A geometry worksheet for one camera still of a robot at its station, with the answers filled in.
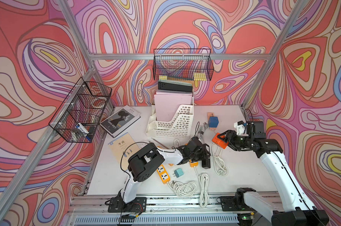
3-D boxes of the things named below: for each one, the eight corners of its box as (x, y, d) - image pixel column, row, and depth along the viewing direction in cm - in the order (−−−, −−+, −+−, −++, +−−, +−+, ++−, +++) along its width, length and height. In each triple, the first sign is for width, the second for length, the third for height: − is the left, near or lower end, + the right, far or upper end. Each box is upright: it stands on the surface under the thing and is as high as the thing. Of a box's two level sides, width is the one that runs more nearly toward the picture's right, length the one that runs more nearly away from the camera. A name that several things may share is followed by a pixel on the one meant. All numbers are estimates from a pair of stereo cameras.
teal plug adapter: (175, 179, 84) (175, 178, 82) (172, 173, 86) (172, 172, 84) (183, 174, 85) (184, 173, 84) (180, 168, 88) (180, 167, 86)
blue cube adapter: (209, 129, 106) (211, 122, 100) (208, 123, 110) (210, 116, 103) (216, 129, 106) (219, 122, 100) (214, 123, 110) (217, 116, 103)
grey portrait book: (97, 123, 110) (95, 120, 108) (124, 104, 124) (123, 101, 121) (114, 137, 102) (112, 135, 99) (141, 116, 115) (140, 113, 112)
